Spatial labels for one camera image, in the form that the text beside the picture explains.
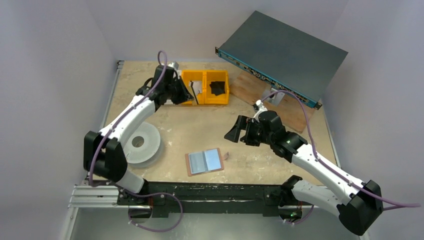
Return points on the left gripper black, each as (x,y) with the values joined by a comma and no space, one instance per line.
(185,95)

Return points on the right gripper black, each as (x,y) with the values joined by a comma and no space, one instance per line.
(249,131)

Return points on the brown leather card holder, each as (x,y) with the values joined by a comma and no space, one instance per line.
(205,161)

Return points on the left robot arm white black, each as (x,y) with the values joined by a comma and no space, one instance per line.
(103,151)

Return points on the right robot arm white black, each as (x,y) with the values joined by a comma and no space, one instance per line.
(356,203)

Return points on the silver card in yellow bin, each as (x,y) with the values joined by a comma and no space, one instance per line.
(196,87)

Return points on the black card in yellow bin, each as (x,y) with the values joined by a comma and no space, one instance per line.
(218,87)

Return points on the middle yellow plastic bin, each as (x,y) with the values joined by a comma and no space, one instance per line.
(191,75)

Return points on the yellow plastic bin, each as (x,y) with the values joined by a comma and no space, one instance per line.
(191,75)
(216,75)

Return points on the right yellow plastic bin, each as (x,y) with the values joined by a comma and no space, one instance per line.
(216,75)

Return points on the plywood board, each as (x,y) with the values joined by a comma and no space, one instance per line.
(249,89)

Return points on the white tape roll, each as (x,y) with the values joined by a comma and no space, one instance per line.
(144,146)

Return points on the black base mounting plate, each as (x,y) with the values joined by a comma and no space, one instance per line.
(212,198)

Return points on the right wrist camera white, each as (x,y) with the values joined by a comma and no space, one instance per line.
(259,108)

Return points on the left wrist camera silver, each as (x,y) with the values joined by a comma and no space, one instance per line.
(174,65)

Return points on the metal mounting bracket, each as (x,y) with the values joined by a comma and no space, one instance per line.
(272,96)

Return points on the blue grey network switch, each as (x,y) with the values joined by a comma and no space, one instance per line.
(283,56)

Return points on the aluminium frame rail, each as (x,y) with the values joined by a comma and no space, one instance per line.
(85,196)

